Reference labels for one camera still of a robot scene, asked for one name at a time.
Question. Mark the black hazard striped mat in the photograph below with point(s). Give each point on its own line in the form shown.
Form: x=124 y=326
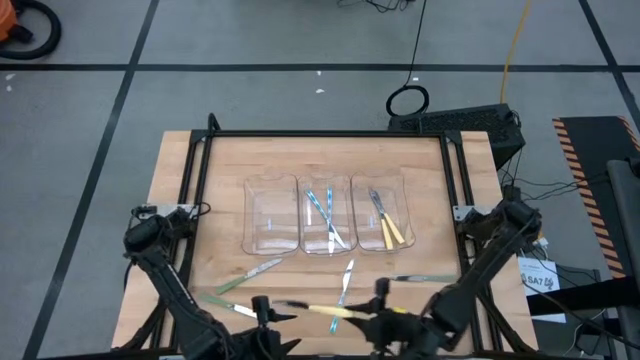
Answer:
x=595 y=145

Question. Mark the black flat beam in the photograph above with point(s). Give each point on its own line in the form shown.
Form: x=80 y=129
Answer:
x=590 y=295

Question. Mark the black power adapter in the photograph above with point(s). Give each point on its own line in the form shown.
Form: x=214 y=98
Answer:
x=511 y=192

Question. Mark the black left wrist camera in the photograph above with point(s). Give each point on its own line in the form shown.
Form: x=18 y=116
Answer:
x=260 y=305

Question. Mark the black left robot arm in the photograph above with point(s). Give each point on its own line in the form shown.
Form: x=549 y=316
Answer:
x=165 y=280

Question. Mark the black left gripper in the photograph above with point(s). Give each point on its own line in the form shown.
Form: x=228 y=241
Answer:
x=257 y=340

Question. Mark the white printed paper sheet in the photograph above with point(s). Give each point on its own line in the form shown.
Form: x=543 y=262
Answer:
x=537 y=272

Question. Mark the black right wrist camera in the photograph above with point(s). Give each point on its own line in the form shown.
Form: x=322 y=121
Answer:
x=382 y=287

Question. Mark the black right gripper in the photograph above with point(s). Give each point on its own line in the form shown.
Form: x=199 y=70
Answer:
x=410 y=335

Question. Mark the clear plastic bin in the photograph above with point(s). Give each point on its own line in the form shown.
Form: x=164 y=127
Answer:
x=365 y=210
x=270 y=200
x=320 y=235

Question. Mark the black aluminium table frame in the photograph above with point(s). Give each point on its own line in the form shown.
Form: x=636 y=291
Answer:
x=320 y=134

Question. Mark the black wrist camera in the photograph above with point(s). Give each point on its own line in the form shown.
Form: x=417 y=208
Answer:
x=260 y=305
x=382 y=287

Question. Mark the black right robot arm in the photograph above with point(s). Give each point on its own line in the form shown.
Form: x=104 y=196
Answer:
x=480 y=270

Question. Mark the black computer case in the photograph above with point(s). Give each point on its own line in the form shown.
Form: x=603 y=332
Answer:
x=460 y=125

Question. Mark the orange vacuum cleaner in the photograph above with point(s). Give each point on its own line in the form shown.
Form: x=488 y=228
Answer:
x=6 y=20

